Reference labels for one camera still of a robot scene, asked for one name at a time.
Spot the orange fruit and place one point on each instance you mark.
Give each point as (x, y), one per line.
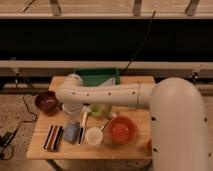
(149, 144)

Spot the green plastic tray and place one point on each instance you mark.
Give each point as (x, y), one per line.
(95, 76)

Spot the striped red black block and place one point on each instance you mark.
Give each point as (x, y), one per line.
(53, 138)

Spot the white cup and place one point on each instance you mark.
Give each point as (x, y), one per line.
(94, 136)

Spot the white cloth in tray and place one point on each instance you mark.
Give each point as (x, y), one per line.
(109, 82)

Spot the blue grey sponge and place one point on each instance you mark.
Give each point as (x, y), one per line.
(71, 132)

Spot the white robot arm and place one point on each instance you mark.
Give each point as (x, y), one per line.
(179, 128)

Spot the green plastic cup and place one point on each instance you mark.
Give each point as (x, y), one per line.
(97, 110)

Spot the black power adapter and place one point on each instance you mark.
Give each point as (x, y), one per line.
(7, 138)

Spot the orange red bowl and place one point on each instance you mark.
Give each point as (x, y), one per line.
(122, 130)

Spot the metal spoon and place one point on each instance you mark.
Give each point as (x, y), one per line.
(105, 125)

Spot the dark red bowl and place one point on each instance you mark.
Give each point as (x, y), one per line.
(46, 101)

